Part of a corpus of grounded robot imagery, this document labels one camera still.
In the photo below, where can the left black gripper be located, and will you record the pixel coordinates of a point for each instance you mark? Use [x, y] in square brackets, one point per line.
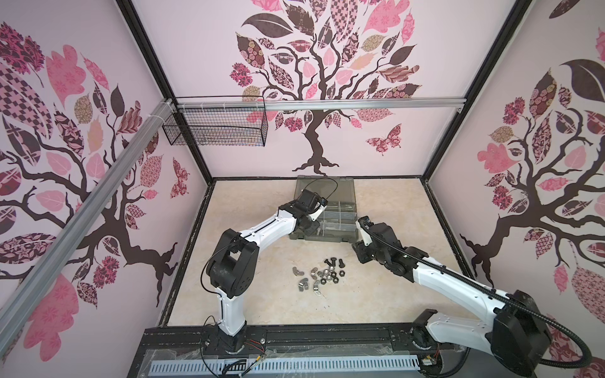
[308, 231]

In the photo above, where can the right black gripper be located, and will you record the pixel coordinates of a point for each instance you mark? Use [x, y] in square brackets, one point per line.
[359, 250]

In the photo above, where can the silver wing nut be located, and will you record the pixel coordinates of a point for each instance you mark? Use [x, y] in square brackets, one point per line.
[317, 289]
[303, 285]

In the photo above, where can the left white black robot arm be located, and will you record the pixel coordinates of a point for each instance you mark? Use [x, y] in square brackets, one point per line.
[231, 267]

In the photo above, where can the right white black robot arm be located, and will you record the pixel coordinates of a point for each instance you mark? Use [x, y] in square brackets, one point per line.
[507, 326]

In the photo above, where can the grey plastic compartment organizer box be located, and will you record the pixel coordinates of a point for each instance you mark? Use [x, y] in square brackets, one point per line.
[337, 222]

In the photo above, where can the aluminium rail on back wall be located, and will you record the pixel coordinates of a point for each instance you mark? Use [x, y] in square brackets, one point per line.
[347, 104]

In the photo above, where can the aluminium rail on wall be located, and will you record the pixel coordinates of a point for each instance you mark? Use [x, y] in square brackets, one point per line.
[347, 104]
[29, 293]

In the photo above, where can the black wire mesh basket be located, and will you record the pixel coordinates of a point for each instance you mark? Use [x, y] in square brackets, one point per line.
[226, 120]

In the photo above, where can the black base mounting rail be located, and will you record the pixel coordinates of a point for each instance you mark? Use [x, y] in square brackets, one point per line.
[399, 337]

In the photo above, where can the aluminium rail on left wall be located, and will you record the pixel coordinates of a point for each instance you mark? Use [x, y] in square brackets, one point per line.
[29, 293]

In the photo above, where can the white slotted cable duct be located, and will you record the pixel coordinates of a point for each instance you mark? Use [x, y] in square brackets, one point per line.
[249, 367]

